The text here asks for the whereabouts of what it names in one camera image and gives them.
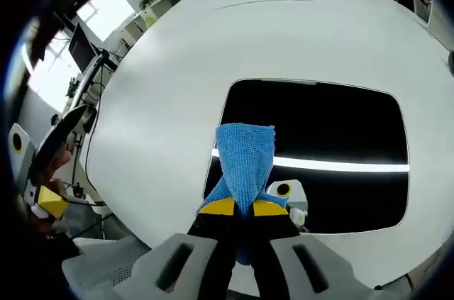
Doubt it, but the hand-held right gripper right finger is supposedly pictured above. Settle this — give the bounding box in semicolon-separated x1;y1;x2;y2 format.
251;199;379;300

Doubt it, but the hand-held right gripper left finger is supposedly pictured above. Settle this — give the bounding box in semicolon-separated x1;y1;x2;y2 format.
113;198;238;300

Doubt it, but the blue cleaning cloth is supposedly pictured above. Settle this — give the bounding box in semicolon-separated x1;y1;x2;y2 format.
196;122;290;267

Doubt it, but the person's left hand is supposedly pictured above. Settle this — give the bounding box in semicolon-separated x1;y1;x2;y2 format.
35;149;74;193

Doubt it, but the grey mesh office chair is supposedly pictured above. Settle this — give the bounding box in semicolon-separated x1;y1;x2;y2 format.
62;234;154;300

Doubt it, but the black computer monitor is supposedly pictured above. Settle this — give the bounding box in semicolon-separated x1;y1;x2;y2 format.
67;22;101;74

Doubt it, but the black cable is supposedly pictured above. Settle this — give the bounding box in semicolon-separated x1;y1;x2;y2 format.
72;118;107;209

